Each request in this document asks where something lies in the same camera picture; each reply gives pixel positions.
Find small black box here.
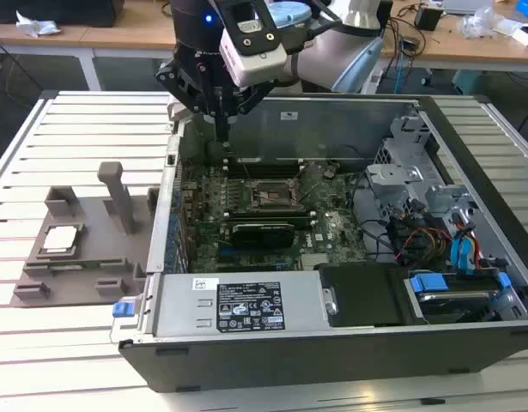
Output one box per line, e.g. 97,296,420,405
413,6,443,32

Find grey case release handle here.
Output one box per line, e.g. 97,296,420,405
166,94,191,124

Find teal box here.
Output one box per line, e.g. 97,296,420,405
452,68,493,96

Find grey plastic parts rack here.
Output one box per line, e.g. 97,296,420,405
9,161,164,309

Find CPU socket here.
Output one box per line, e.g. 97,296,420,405
245,176,300,212

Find wooden desk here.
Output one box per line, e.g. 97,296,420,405
0,21,102,91
79,0,528,74

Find green motherboard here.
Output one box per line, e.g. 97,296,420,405
177,161,372,274

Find small silver heatsink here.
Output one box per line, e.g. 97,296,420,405
300,252,330,272

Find silver CPU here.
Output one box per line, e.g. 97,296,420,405
39,222,83,253

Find black expansion slot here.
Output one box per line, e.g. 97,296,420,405
215,251,301,270

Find black computer box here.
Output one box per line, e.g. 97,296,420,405
0,0,125,27

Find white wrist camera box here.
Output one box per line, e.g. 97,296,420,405
209,0,287,87

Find black open PC case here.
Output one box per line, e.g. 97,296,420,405
110,92,528,394

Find silver power supply with label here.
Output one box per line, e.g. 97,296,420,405
137,270,336,341

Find grey flat device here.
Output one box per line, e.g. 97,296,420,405
441,0,492,14

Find green RAM stick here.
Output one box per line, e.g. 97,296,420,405
48,259,123,272

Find silver metal disk bay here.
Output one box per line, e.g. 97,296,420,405
364,113,482,224

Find metal socket cover frame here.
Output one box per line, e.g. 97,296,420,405
294,162,328,203

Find yellow red power wires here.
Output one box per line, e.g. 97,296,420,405
396,226,452,264

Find red flat wire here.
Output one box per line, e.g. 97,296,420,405
468,230,483,272

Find clear plastic bag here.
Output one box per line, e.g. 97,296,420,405
456,6,519,40

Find pale blue teach pendant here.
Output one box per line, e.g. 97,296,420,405
331,36,384,94

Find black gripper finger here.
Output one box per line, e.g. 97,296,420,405
155,59,224,143
222,81,273,143

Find crumpled white paper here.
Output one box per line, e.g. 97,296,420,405
15,10,61,39

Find black RAM slot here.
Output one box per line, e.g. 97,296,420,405
223,209,319,219
223,216,319,228
223,166,306,179
223,157,306,169

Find blue flat wire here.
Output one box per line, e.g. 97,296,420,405
450,233,476,276

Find black graphics card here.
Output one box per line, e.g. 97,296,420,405
220,219,297,251

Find hard disk in blue carrier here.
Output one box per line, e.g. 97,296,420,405
404,269,513,325

